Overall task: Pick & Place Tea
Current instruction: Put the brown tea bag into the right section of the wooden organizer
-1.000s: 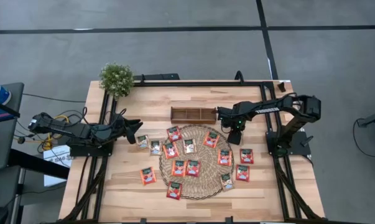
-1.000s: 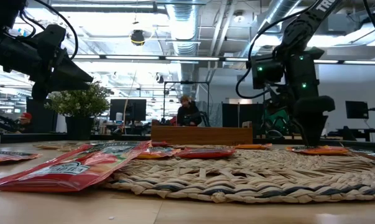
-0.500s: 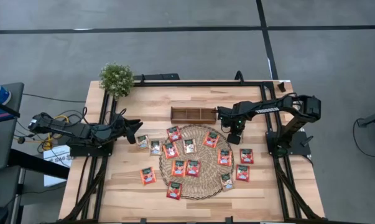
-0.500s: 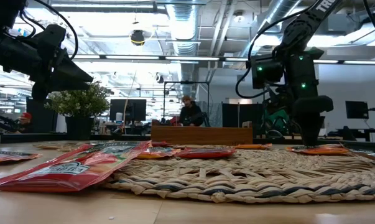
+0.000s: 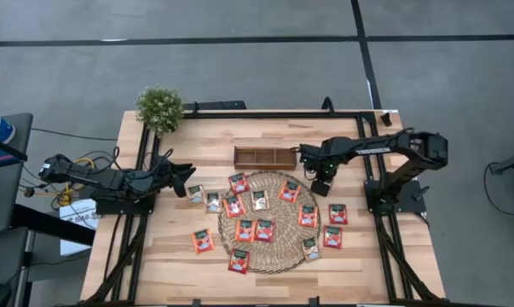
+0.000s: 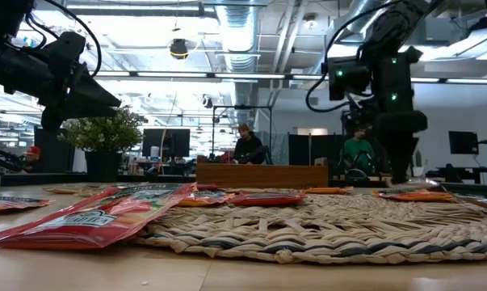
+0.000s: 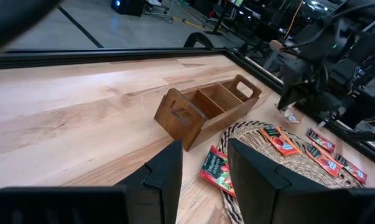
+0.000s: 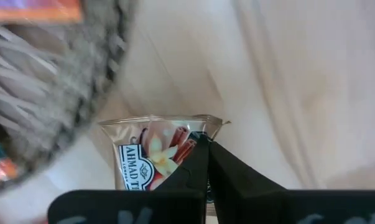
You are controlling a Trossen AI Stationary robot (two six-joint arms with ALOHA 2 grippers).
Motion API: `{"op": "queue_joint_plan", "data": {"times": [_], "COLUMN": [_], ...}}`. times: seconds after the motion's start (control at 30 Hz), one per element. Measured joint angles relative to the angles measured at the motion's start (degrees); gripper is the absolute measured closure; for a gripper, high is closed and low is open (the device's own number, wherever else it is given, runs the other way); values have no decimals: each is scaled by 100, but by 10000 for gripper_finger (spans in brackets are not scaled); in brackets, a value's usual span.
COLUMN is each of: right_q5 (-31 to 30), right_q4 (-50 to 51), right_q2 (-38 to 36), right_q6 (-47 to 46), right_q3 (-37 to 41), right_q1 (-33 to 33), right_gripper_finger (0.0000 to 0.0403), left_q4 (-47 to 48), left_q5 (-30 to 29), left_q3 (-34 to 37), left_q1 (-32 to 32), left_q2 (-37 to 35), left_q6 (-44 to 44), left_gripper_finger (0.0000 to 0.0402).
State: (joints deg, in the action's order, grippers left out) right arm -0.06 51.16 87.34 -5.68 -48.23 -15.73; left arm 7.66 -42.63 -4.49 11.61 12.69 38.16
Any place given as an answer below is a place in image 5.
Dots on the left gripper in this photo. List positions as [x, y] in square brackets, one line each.
[165, 175]

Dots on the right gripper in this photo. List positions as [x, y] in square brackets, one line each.
[323, 175]

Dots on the orange tea packet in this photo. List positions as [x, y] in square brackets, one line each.
[234, 206]
[308, 216]
[290, 191]
[203, 241]
[245, 230]

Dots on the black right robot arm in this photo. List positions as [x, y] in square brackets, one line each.
[376, 149]

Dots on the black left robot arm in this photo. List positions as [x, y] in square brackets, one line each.
[90, 177]

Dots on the wooden three-compartment tray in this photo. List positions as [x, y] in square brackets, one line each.
[265, 158]

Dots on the green potted plant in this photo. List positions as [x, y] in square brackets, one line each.
[159, 110]

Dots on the black arched clamp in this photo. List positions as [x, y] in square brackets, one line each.
[328, 99]

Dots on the black power strip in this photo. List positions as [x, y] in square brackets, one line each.
[216, 105]

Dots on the small black clip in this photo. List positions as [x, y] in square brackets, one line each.
[385, 119]

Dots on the round woven placemat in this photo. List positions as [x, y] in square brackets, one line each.
[282, 251]

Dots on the white paper sheet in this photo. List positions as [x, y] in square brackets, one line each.
[71, 247]

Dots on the black desk bar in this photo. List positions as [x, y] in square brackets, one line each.
[47, 224]

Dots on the grey side desk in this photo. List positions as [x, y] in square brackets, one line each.
[1, 260]
[5, 200]

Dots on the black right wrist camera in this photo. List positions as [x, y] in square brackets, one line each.
[321, 188]

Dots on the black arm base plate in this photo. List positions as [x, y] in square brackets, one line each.
[410, 200]
[124, 208]

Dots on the black frame bracket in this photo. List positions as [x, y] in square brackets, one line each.
[314, 302]
[196, 303]

